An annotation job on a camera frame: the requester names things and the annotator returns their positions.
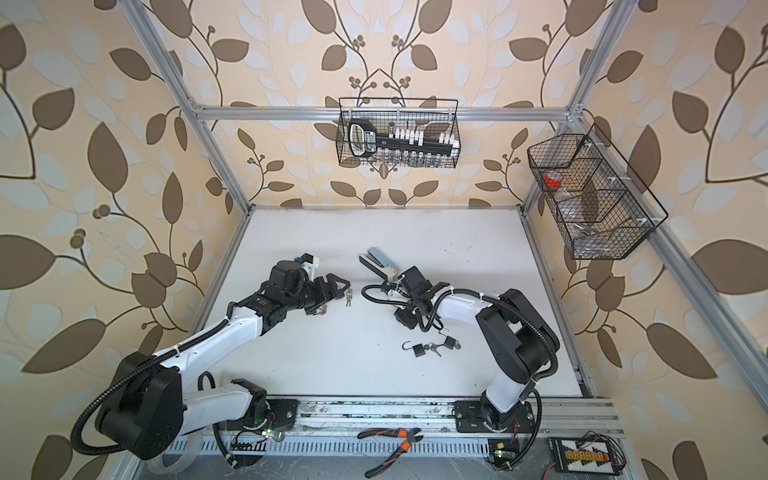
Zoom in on black socket tool set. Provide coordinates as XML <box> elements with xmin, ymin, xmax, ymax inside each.
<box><xmin>346</xmin><ymin>119</ymin><xmax>461</xmax><ymax>161</ymax></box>

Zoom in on back wire basket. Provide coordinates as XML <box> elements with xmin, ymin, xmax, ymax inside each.
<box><xmin>335</xmin><ymin>96</ymin><xmax>462</xmax><ymax>169</ymax></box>

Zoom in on orange black pliers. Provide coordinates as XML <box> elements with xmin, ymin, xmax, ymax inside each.
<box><xmin>356</xmin><ymin>426</ymin><xmax>424</xmax><ymax>479</ymax></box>

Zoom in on keys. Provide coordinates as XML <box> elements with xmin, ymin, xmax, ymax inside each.
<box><xmin>424</xmin><ymin>343</ymin><xmax>441</xmax><ymax>357</ymax></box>

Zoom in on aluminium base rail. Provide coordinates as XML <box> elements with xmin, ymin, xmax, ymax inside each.
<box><xmin>161</xmin><ymin>394</ymin><xmax>625</xmax><ymax>457</ymax></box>

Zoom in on red capped item in basket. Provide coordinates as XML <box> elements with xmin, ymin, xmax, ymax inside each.
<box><xmin>543</xmin><ymin>170</ymin><xmax>564</xmax><ymax>191</ymax></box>

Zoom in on right wire basket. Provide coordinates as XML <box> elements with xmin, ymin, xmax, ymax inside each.
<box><xmin>527</xmin><ymin>124</ymin><xmax>669</xmax><ymax>260</ymax></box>

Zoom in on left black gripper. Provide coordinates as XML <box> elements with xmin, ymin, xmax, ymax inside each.
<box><xmin>283</xmin><ymin>272</ymin><xmax>351</xmax><ymax>313</ymax></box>

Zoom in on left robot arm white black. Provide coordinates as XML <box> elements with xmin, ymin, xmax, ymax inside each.
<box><xmin>70</xmin><ymin>254</ymin><xmax>351</xmax><ymax>460</ymax></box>

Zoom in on wire basket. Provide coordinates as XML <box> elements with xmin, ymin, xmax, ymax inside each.
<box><xmin>527</xmin><ymin>124</ymin><xmax>669</xmax><ymax>260</ymax></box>
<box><xmin>335</xmin><ymin>96</ymin><xmax>462</xmax><ymax>169</ymax></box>

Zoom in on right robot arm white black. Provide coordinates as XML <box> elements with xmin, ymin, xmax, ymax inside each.
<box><xmin>361</xmin><ymin>267</ymin><xmax>560</xmax><ymax>432</ymax></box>

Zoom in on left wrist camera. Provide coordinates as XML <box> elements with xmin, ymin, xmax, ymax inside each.
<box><xmin>295</xmin><ymin>253</ymin><xmax>319</xmax><ymax>281</ymax></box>

